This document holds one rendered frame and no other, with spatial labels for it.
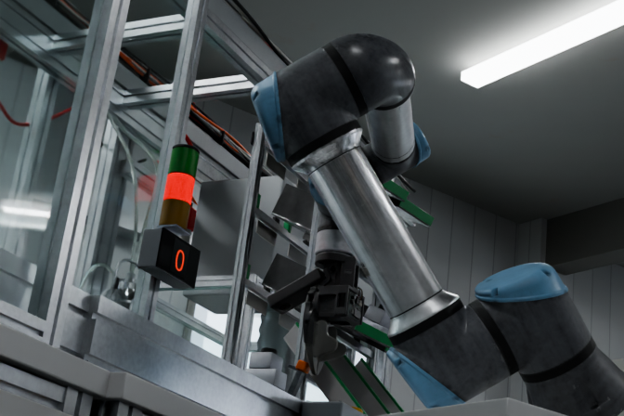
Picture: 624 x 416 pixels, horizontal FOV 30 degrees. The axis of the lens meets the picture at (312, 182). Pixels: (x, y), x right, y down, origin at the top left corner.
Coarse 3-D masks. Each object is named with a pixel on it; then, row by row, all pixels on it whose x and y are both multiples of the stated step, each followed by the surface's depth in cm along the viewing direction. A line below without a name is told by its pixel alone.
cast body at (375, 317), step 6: (372, 306) 236; (378, 306) 236; (366, 312) 236; (372, 312) 235; (378, 312) 234; (384, 312) 233; (366, 318) 236; (372, 318) 235; (378, 318) 234; (384, 318) 234; (372, 324) 234; (378, 324) 233; (384, 324) 234; (384, 330) 233
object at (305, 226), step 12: (288, 192) 250; (300, 192) 248; (276, 204) 251; (288, 204) 249; (300, 204) 247; (312, 204) 245; (276, 216) 252; (288, 216) 248; (300, 216) 246; (312, 216) 244; (300, 228) 252
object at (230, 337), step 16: (256, 128) 255; (256, 144) 254; (256, 160) 251; (256, 176) 250; (256, 192) 250; (240, 224) 247; (240, 240) 245; (240, 256) 244; (240, 272) 242; (240, 288) 241; (240, 304) 240; (304, 304) 232; (224, 336) 237; (224, 352) 236; (304, 352) 228; (304, 384) 226; (304, 400) 262
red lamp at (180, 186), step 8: (168, 176) 207; (176, 176) 206; (184, 176) 206; (168, 184) 206; (176, 184) 206; (184, 184) 206; (192, 184) 208; (168, 192) 206; (176, 192) 205; (184, 192) 206; (192, 192) 208; (184, 200) 205
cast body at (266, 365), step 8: (256, 352) 208; (264, 352) 207; (272, 352) 208; (256, 360) 207; (264, 360) 206; (272, 360) 206; (280, 360) 209; (256, 368) 206; (264, 368) 206; (272, 368) 206; (280, 368) 208; (256, 376) 205; (264, 376) 205; (272, 376) 204; (280, 376) 206; (272, 384) 204; (280, 384) 205
